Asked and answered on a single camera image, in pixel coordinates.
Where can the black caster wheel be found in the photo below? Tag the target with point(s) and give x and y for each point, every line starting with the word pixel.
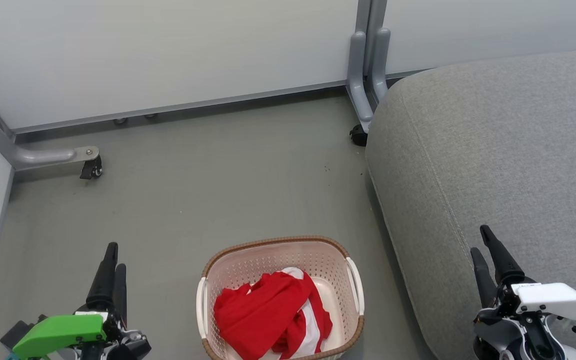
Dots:
pixel 359 135
pixel 91 169

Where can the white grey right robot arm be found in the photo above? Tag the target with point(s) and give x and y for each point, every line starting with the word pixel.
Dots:
pixel 508 337

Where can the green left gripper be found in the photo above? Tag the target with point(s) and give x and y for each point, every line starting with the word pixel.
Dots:
pixel 58 332

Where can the beige perforated laundry basket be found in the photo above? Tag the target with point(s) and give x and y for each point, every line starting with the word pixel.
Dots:
pixel 278 255

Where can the wide white partition panel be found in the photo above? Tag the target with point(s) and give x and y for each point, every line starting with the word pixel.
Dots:
pixel 168 50

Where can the red and white garment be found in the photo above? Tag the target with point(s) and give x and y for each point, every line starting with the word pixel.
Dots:
pixel 258 310

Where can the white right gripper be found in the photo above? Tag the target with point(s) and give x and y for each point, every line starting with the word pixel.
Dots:
pixel 553 299

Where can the grey fabric sofa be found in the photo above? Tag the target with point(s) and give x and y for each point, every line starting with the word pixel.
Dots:
pixel 493 150

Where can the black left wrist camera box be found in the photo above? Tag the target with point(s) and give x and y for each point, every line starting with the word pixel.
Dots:
pixel 15 334

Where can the long grey partition leg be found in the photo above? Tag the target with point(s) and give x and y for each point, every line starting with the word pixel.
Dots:
pixel 33 156

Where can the grey curved partition leg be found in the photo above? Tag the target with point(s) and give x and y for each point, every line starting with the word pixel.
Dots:
pixel 357 90
pixel 381 65

